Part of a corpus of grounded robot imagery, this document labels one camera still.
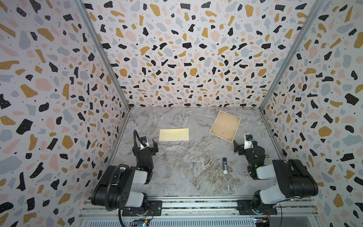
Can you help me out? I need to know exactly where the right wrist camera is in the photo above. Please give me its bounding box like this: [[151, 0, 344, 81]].
[[244, 134, 253, 150]]

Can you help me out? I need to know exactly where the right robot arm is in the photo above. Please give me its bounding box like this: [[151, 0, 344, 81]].
[[233, 135, 319, 215]]

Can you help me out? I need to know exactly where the cream envelope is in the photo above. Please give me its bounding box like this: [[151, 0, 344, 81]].
[[159, 129, 189, 142]]

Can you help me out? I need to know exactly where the perforated grey cable tray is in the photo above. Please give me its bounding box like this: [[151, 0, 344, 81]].
[[85, 218, 259, 227]]

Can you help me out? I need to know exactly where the blue white glue stick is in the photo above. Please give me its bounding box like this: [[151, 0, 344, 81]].
[[222, 158, 228, 175]]

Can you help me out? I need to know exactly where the beige letter paper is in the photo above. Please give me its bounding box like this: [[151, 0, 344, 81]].
[[209, 111, 241, 143]]

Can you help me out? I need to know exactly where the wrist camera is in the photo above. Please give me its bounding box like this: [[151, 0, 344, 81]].
[[140, 136, 149, 150], [244, 134, 253, 150]]

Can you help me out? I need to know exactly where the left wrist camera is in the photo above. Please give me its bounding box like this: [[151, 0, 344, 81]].
[[140, 136, 149, 150]]

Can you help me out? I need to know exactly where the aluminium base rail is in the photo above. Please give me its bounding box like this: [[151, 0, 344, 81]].
[[79, 195, 321, 219]]

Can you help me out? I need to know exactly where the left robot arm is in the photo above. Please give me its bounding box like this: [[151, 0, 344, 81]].
[[91, 137, 158, 216]]

